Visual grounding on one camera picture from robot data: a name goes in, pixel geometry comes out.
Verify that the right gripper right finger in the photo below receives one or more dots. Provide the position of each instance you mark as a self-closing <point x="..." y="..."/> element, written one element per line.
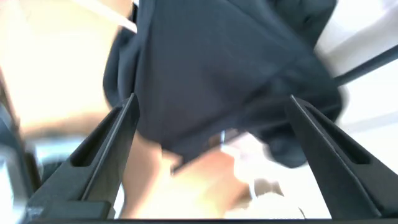
<point x="345" y="183"/>

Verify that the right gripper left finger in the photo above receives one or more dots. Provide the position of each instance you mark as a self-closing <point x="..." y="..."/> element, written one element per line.
<point x="99" y="180"/>

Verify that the black clothes rack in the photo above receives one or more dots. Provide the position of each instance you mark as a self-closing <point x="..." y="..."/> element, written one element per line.
<point x="367" y="65"/>

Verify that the black garment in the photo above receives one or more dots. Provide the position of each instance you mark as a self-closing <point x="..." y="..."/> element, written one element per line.
<point x="217" y="62"/>

